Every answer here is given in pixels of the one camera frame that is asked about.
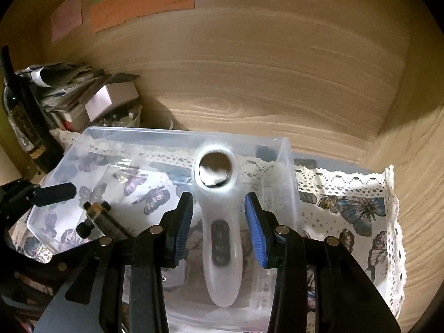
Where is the butterfly print lace tablecloth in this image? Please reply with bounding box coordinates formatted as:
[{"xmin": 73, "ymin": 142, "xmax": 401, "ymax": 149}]
[{"xmin": 10, "ymin": 128, "xmax": 407, "ymax": 320}]

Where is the dark wine bottle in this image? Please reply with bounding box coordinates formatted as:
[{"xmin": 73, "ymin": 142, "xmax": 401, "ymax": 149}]
[{"xmin": 0, "ymin": 46, "xmax": 65, "ymax": 175}]

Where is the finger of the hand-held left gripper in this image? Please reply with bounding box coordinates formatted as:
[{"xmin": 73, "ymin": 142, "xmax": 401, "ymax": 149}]
[
  {"xmin": 7, "ymin": 222, "xmax": 105, "ymax": 280},
  {"xmin": 29, "ymin": 183, "xmax": 77, "ymax": 206}
]

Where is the clear plastic storage box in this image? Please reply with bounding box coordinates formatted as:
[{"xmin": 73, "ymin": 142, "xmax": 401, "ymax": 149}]
[{"xmin": 27, "ymin": 127, "xmax": 306, "ymax": 333}]

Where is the white cardboard box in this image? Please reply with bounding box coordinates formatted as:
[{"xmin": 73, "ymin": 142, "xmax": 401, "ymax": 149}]
[{"xmin": 85, "ymin": 81, "xmax": 140, "ymax": 122}]

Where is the white handheld facial massager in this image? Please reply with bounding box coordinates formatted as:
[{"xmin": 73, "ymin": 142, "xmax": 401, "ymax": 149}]
[{"xmin": 193, "ymin": 142, "xmax": 245, "ymax": 309}]

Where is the small clear glass jar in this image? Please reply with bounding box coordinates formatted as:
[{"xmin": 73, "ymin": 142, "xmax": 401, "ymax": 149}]
[{"xmin": 100, "ymin": 105, "xmax": 143, "ymax": 130}]

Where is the stack of books and papers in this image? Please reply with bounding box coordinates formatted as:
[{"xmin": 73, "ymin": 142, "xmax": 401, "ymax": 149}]
[{"xmin": 16, "ymin": 62, "xmax": 140, "ymax": 134}]

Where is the pink sticky note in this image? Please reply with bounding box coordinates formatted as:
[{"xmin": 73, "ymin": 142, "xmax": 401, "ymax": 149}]
[{"xmin": 51, "ymin": 0, "xmax": 82, "ymax": 42}]

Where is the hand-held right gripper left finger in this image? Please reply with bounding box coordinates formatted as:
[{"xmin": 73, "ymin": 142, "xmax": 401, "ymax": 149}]
[{"xmin": 35, "ymin": 191, "xmax": 194, "ymax": 333}]

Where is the orange sticky note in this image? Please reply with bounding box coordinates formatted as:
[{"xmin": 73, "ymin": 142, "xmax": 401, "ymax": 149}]
[{"xmin": 90, "ymin": 0, "xmax": 195, "ymax": 34}]

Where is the small dark cosmetic bottle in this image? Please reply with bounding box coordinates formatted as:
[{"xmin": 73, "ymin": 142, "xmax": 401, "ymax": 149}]
[{"xmin": 83, "ymin": 200, "xmax": 137, "ymax": 243}]

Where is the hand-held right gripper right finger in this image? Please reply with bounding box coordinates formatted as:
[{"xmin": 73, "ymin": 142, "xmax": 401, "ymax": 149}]
[{"xmin": 244, "ymin": 192, "xmax": 402, "ymax": 333}]

